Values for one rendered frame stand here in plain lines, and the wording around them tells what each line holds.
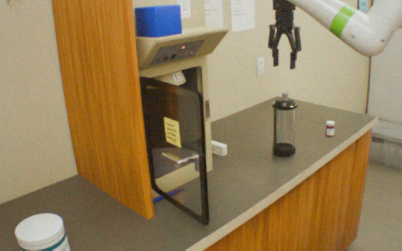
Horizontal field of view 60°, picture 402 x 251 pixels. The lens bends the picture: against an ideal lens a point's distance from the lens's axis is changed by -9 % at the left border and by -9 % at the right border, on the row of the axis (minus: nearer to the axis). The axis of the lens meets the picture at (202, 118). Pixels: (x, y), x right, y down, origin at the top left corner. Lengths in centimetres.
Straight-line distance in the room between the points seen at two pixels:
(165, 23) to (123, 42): 14
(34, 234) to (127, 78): 49
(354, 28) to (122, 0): 71
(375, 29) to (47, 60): 117
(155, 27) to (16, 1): 59
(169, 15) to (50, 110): 67
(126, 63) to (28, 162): 68
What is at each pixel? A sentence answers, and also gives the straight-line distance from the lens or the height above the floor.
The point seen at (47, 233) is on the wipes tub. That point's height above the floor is 109.
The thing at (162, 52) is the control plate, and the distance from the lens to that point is 116.
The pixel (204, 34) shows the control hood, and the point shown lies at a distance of 122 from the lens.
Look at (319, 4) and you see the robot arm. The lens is 129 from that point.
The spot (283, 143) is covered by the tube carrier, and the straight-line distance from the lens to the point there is 162.
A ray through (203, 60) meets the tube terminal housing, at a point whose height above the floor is 139.
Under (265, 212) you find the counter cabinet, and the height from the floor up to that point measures 85.
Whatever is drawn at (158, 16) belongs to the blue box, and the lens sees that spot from 110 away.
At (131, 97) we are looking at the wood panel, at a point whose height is 135.
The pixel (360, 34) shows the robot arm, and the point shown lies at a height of 150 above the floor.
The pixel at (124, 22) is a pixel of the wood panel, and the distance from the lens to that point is 106.
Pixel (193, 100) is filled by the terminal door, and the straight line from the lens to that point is 96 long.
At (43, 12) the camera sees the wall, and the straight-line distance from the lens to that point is 151.
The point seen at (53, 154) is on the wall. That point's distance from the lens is 160.
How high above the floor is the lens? 163
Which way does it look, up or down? 19 degrees down
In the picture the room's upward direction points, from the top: 3 degrees counter-clockwise
